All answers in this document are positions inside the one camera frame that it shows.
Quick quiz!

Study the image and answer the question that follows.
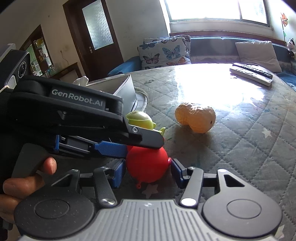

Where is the green alien toy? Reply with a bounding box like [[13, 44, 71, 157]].
[[125, 111, 166, 141]]

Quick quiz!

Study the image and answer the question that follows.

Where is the red round pig toy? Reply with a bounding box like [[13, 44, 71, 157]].
[[125, 146, 171, 189]]

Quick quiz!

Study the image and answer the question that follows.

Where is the grey knitted plush rabbit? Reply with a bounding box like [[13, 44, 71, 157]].
[[73, 76, 89, 87]]

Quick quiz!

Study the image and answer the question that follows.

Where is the person's left hand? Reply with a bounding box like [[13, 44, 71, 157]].
[[0, 156, 57, 224]]

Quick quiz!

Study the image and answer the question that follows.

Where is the wooden display cabinet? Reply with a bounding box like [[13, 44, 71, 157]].
[[20, 25, 82, 83]]

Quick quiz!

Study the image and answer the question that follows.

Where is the white storage box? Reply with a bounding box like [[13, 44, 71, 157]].
[[86, 74, 138, 115]]

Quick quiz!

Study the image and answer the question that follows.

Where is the orange peanut toy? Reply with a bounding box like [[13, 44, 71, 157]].
[[175, 103, 216, 133]]

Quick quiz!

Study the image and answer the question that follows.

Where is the butterfly print pillow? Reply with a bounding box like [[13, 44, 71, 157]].
[[137, 36, 191, 70]]

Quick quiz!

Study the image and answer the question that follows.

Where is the dark wooden door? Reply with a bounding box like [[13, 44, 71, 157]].
[[63, 0, 123, 80]]

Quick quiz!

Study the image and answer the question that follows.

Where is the blue sofa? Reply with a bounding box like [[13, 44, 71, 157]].
[[108, 36, 295, 89]]

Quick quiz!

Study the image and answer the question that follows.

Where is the grey remote control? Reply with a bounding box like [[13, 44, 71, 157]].
[[230, 67, 273, 86]]

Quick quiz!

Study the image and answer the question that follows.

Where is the window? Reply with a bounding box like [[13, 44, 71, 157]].
[[165, 0, 269, 27]]

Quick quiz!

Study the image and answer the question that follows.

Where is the dark remote control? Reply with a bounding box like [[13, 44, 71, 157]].
[[232, 63, 273, 79]]

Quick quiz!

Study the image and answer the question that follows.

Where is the plain grey cushion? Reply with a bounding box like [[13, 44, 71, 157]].
[[235, 41, 282, 73]]

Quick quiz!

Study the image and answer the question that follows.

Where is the black camera box left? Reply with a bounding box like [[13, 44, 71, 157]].
[[0, 44, 31, 91]]

